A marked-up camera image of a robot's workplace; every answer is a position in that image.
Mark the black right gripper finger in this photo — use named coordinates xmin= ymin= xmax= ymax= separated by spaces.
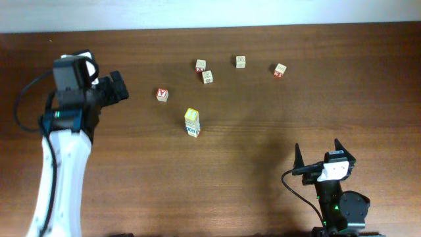
xmin=293 ymin=143 xmax=305 ymax=169
xmin=334 ymin=138 xmax=356 ymax=163

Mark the yellow wooden block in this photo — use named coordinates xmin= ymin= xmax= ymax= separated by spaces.
xmin=184 ymin=108 xmax=199 ymax=124

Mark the blue edged X block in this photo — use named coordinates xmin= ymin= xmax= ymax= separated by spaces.
xmin=186 ymin=126 xmax=201 ymax=132

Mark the green wooden block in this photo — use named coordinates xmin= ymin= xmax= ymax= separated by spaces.
xmin=185 ymin=121 xmax=200 ymax=130

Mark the red number 6 block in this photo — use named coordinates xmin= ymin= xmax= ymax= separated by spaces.
xmin=187 ymin=130 xmax=200 ymax=138

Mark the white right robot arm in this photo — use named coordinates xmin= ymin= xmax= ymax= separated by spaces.
xmin=292 ymin=140 xmax=370 ymax=236

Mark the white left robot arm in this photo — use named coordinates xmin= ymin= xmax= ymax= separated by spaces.
xmin=27 ymin=49 xmax=129 ymax=236

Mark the red letter A block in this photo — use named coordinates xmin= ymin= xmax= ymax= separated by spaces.
xmin=157 ymin=88 xmax=168 ymax=102

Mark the red X wooden block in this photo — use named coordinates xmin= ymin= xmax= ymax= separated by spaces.
xmin=195 ymin=59 xmax=207 ymax=72

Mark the plain K wooden block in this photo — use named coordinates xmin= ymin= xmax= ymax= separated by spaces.
xmin=202 ymin=70 xmax=213 ymax=84

